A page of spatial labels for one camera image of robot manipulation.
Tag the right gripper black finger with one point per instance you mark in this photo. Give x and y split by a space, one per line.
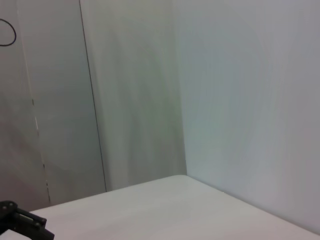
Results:
27 222

